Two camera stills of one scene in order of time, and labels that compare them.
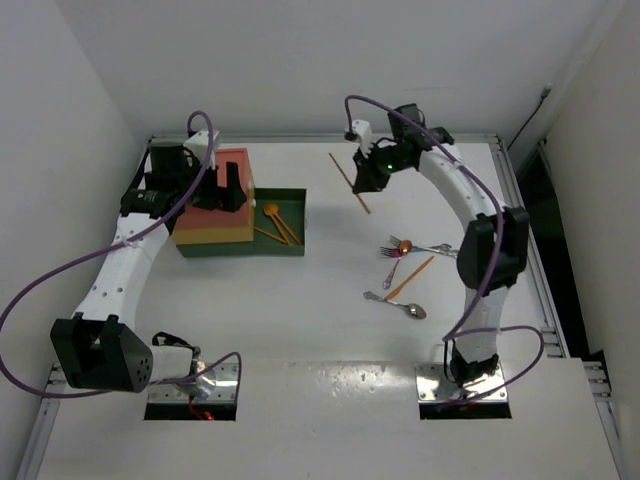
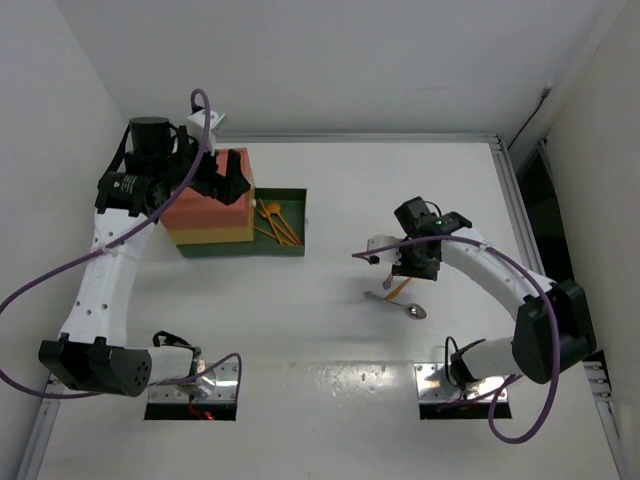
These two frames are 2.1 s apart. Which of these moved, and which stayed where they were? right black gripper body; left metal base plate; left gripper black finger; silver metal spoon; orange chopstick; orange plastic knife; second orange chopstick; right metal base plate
Moved: right black gripper body; orange chopstick; left gripper black finger
Stayed: right metal base plate; orange plastic knife; silver metal spoon; left metal base plate; second orange chopstick
